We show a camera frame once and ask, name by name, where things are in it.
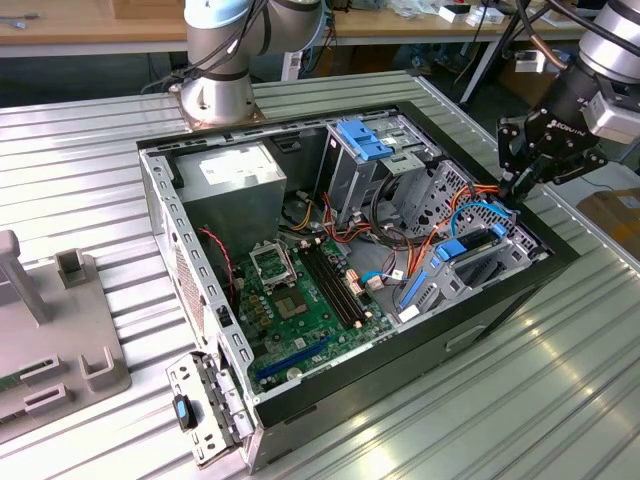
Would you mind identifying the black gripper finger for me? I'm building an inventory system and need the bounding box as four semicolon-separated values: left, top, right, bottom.
512;147;610;203
497;115;534;198

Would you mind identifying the orange disk power wire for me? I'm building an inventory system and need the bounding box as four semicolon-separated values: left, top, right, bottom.
408;182;509;284

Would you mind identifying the blue data wire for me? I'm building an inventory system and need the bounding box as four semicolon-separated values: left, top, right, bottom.
449;202;519;236

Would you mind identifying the hard disk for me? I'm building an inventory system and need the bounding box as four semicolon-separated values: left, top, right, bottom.
398;223;507;315

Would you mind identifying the grey metal disk bay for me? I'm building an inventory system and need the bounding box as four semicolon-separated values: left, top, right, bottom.
394;158;549;326

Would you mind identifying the white flat board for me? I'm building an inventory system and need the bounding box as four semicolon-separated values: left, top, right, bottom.
544;159;640;211

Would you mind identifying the yellow brown cardboard box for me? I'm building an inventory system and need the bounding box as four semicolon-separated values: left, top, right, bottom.
574;187;640;251

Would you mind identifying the black tripod pole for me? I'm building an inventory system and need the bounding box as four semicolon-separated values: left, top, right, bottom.
458;9;524;106

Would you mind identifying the white box with black lid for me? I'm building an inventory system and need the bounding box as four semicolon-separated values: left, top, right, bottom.
438;3;474;24

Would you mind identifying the blue plastic drive latch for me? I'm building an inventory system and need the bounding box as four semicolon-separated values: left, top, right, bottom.
337;118;396;162

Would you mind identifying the grey optical drive cage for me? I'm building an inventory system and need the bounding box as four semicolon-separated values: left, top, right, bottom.
314;115;441;226

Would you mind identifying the black RAM slot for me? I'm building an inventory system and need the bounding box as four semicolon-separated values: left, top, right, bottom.
301;245;354;329
307;244;360;327
313;242;366;325
319;240;372;322

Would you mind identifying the black open PC case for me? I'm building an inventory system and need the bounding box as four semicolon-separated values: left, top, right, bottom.
136;101;581;474

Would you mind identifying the brown square mounting plate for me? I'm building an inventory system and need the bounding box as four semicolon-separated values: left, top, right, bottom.
169;84;267;132

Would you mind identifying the metal socket cover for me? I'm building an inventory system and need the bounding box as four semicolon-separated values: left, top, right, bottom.
249;241;296;290

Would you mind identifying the green motherboard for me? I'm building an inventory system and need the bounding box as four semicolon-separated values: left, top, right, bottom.
232;234;396;396

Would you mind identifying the grey power supply unit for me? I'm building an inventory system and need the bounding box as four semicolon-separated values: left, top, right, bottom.
172;142;289;261

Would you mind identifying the blue expansion slot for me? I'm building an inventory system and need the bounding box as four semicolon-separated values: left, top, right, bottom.
254;335;332;380

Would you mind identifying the black latch with blue button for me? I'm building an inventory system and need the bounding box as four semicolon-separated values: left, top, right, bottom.
172;394;199;430

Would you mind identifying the long wooden desk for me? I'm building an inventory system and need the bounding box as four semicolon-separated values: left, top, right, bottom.
0;0;634;59

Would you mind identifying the grey parts rack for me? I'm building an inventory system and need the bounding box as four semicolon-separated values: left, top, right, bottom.
0;229;134;431

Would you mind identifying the green RAM stick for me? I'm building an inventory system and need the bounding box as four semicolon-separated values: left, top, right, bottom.
0;357;55;395

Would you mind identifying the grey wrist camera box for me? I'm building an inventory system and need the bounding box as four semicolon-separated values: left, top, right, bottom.
581;91;640;145

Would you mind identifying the small white camera box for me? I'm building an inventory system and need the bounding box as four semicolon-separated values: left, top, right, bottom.
514;49;546;74

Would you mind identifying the thick black wrist cable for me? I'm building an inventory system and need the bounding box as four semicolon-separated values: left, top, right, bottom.
514;0;574;71

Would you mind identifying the black cable loop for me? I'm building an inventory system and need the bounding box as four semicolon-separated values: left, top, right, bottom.
370;174;409;247

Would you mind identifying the blue wire with white label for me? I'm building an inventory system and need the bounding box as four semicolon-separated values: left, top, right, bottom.
360;269;404;289

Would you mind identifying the red orange wire bundle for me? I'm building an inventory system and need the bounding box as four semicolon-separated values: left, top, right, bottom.
319;192;374;249

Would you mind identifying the yellow black wire bundle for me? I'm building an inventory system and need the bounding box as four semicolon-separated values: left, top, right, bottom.
292;199;314;232

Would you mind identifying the red black twisted wire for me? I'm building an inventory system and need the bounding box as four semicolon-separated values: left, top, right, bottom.
197;227;236;306

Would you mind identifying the black hanging cable bundle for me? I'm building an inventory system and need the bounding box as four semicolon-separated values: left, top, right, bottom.
141;0;274;96

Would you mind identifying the hinged metal slot bracket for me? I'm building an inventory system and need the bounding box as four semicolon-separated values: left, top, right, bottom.
165;349;256;469

